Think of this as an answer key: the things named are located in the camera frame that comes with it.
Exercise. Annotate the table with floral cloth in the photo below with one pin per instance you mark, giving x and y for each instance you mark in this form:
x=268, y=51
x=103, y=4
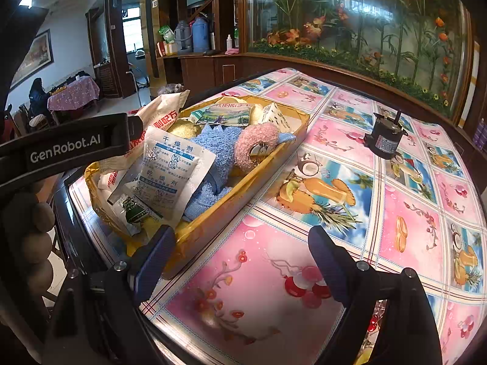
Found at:
x=72, y=91

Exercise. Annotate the white gloves packet red print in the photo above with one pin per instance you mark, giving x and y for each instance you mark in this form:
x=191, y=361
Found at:
x=112, y=178

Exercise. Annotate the red white box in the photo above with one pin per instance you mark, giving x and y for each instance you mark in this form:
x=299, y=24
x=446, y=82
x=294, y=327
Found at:
x=167, y=48

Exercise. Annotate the small yellow towel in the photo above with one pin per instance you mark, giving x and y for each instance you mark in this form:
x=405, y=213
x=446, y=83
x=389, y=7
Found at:
x=257, y=112

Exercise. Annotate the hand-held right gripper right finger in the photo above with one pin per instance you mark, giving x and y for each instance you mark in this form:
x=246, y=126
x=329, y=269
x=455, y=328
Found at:
x=327, y=262

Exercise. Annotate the purple bottle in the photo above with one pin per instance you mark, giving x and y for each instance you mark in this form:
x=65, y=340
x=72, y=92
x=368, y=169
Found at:
x=481, y=131

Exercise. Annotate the yellow cardboard box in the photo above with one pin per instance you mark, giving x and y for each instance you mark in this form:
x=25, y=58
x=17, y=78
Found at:
x=213, y=228

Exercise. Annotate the pink plush badge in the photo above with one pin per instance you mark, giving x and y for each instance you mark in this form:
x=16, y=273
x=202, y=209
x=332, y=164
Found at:
x=243, y=148

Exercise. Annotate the framed wall picture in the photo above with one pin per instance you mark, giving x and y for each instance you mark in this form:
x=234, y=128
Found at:
x=34, y=55

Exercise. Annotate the grey thermos flask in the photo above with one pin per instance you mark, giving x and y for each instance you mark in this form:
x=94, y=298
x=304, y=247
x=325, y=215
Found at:
x=183, y=36

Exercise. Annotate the blue towel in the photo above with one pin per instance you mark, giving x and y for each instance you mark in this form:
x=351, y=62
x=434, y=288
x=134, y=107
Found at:
x=217, y=148

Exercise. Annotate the person's left hand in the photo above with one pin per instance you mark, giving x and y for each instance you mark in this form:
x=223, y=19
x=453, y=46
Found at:
x=38, y=243

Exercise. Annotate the black electric motor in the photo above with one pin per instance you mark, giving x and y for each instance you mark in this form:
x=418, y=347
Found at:
x=386, y=142

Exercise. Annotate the blue thermos flask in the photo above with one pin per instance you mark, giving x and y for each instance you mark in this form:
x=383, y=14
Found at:
x=199, y=34

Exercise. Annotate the green bag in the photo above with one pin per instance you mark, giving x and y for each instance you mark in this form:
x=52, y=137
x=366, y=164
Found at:
x=166, y=34

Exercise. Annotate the fruit snack packet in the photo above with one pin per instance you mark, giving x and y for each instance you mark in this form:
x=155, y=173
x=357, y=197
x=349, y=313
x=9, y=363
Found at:
x=224, y=116

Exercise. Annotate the white desiccant packet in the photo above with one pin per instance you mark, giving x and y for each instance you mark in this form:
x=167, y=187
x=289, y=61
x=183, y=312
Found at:
x=171, y=175

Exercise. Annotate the long white packet red label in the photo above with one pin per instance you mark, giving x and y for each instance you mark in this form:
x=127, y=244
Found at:
x=158, y=121

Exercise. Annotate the large yellow towel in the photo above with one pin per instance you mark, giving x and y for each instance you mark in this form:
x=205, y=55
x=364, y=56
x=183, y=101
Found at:
x=182, y=129

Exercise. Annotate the white plastic bottle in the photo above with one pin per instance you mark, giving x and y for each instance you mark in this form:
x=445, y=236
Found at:
x=229, y=42

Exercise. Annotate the wooden sideboard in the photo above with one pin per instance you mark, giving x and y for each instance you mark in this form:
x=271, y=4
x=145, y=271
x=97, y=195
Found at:
x=201, y=72

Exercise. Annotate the green white granule sachet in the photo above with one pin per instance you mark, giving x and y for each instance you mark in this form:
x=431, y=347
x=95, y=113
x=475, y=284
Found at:
x=129, y=213

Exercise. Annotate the pink cloth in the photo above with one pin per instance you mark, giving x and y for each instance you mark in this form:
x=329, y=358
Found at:
x=231, y=51

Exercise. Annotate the printed pink tablecloth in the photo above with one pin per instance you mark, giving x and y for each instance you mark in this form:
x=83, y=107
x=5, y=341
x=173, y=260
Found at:
x=304, y=197

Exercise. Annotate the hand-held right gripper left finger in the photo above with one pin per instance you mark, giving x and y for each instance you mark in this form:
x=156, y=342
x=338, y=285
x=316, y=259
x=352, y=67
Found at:
x=156, y=262

